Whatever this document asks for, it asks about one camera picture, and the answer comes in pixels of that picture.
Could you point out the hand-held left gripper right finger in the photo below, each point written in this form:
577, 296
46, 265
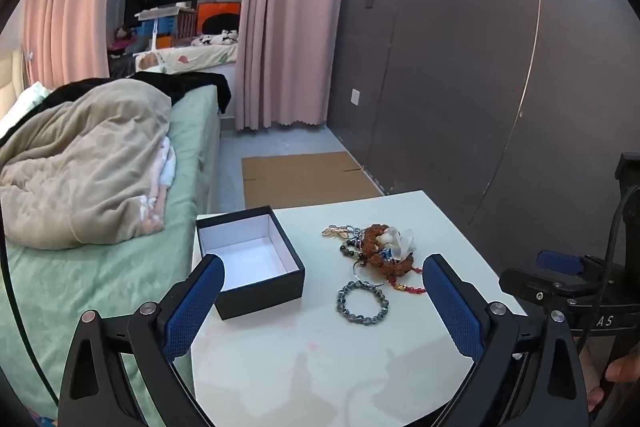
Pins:
452, 312

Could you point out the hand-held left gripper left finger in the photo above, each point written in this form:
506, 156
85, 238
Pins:
195, 307

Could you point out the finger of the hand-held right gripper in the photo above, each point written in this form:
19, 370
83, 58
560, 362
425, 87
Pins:
525, 284
560, 261

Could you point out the black jewelry box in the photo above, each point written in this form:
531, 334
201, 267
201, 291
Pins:
260, 294

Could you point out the white crystal ornament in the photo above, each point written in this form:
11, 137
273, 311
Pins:
400, 242

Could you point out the clear thin bangle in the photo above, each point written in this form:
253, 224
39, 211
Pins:
353, 272

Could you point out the person's right hand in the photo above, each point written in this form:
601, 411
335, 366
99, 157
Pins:
622, 367

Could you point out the bed with green sheet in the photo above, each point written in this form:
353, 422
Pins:
190, 167

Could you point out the pink white cloth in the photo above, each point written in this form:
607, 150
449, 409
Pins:
167, 162

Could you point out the flat cardboard sheet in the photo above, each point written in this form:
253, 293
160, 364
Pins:
300, 179

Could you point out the beige blanket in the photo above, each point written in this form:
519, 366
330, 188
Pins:
85, 157

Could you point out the black clothing on bed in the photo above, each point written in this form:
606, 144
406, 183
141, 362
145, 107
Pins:
200, 84

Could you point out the printed cushion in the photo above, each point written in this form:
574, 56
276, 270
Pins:
200, 54

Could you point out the black white plush toys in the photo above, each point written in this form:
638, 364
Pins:
215, 39

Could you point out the white pillow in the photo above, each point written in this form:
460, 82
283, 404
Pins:
25, 99

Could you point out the white rack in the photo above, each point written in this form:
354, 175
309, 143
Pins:
160, 13

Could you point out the white wall outlet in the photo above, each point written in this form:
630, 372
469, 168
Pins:
355, 97

